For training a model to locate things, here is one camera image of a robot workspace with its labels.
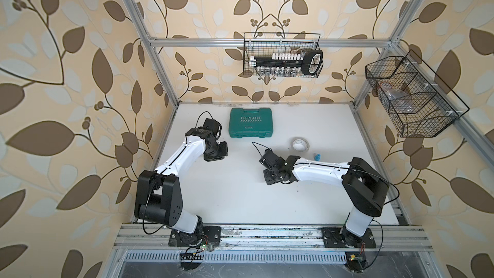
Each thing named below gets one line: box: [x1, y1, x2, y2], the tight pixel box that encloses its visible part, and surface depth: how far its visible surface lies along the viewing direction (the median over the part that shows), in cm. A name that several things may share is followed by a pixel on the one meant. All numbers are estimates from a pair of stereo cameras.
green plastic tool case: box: [228, 107, 274, 139], surface depth 107 cm
